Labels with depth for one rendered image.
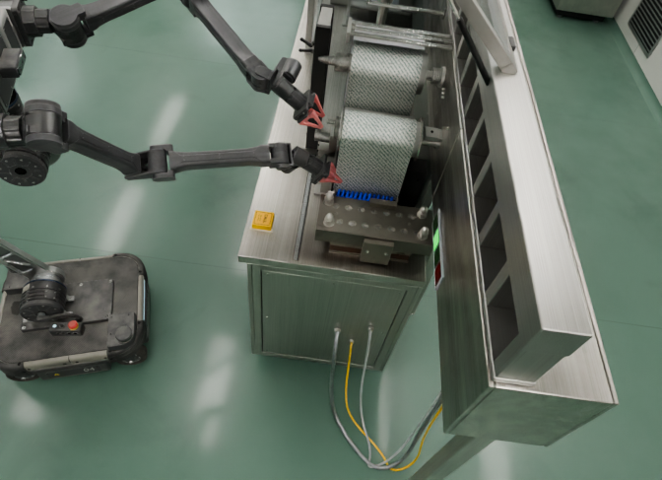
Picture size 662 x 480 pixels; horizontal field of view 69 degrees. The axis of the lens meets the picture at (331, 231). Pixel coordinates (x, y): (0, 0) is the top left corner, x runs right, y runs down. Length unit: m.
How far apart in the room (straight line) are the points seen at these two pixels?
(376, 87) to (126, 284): 1.49
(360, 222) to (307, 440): 1.12
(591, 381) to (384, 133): 0.92
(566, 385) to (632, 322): 2.24
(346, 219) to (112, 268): 1.32
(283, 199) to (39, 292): 1.12
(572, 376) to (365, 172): 0.94
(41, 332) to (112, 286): 0.34
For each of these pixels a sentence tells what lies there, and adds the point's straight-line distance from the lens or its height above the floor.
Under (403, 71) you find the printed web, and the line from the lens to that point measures 1.72.
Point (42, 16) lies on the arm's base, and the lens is 1.77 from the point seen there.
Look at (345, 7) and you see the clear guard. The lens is 2.50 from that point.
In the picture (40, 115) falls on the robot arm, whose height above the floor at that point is 1.51.
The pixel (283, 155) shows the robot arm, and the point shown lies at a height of 1.20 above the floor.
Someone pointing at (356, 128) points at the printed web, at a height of 1.29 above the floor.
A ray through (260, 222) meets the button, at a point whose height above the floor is 0.92.
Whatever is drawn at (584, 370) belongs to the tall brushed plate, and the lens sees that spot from 1.09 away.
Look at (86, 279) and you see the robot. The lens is 2.57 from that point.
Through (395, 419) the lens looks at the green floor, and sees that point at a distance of 2.46.
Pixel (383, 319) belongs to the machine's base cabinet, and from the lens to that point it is 1.97.
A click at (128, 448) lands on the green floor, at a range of 2.44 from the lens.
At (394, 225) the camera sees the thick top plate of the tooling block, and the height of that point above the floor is 1.03.
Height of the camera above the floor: 2.29
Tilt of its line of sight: 51 degrees down
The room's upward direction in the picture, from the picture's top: 10 degrees clockwise
